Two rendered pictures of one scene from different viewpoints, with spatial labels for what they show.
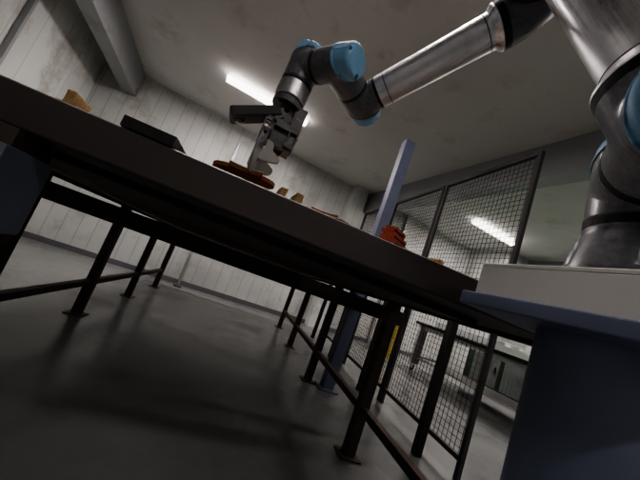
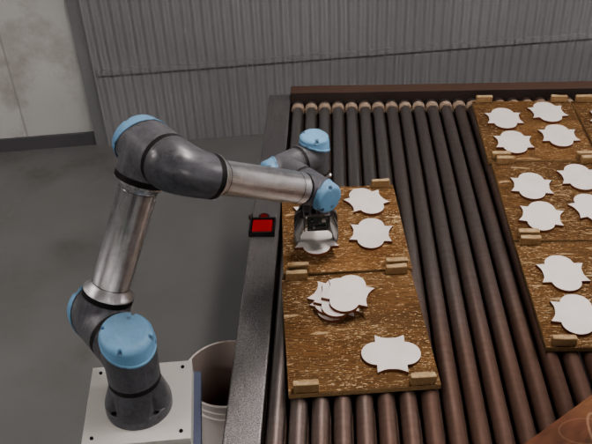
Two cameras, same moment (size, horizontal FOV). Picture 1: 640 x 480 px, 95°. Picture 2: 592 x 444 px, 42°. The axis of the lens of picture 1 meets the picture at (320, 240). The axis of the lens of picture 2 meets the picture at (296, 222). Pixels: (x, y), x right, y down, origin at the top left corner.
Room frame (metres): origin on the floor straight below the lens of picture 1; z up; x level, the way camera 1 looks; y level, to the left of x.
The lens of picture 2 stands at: (1.07, -1.45, 2.30)
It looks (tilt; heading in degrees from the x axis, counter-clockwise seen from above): 36 degrees down; 106
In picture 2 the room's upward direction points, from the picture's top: 3 degrees counter-clockwise
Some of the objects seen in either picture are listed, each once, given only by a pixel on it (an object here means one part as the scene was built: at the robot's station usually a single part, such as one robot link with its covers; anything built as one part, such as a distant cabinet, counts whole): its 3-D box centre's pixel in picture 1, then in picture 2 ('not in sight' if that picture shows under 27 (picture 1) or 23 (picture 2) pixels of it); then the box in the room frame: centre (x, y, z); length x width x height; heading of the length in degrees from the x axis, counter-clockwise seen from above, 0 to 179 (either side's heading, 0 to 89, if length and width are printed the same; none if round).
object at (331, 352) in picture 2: not in sight; (354, 329); (0.80, -0.07, 0.93); 0.41 x 0.35 x 0.02; 108
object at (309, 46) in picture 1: (304, 69); (314, 153); (0.65, 0.18, 1.27); 0.09 x 0.08 x 0.11; 53
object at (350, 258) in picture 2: not in sight; (342, 227); (0.69, 0.34, 0.93); 0.41 x 0.35 x 0.02; 106
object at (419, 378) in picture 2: not in sight; (423, 378); (0.99, -0.21, 0.95); 0.06 x 0.02 x 0.03; 18
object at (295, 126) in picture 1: (281, 127); (315, 205); (0.65, 0.18, 1.11); 0.09 x 0.08 x 0.12; 107
